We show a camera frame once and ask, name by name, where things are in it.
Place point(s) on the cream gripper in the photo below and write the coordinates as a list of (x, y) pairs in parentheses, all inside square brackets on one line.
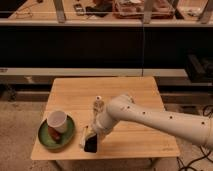
[(89, 134)]

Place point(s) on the black eraser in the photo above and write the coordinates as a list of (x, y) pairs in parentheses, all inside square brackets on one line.
[(91, 145)]

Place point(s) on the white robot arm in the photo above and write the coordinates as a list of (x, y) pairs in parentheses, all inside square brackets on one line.
[(195, 129)]

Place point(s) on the white sponge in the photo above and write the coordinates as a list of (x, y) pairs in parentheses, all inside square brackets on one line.
[(83, 137)]

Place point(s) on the small patterned bottle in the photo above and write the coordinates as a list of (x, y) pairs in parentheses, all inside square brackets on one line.
[(98, 105)]

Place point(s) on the white paper cup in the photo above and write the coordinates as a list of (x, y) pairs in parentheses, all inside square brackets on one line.
[(58, 121)]

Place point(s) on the red-brown food item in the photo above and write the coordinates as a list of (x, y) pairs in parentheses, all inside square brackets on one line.
[(54, 134)]

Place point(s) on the green plate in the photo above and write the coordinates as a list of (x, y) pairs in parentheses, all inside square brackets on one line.
[(51, 139)]

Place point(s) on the black box at right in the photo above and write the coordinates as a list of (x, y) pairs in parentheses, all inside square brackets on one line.
[(199, 69)]

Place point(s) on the black device on shelf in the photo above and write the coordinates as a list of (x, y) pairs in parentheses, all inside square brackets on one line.
[(79, 9)]

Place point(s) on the tray of items on shelf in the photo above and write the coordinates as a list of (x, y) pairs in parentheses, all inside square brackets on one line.
[(161, 9)]

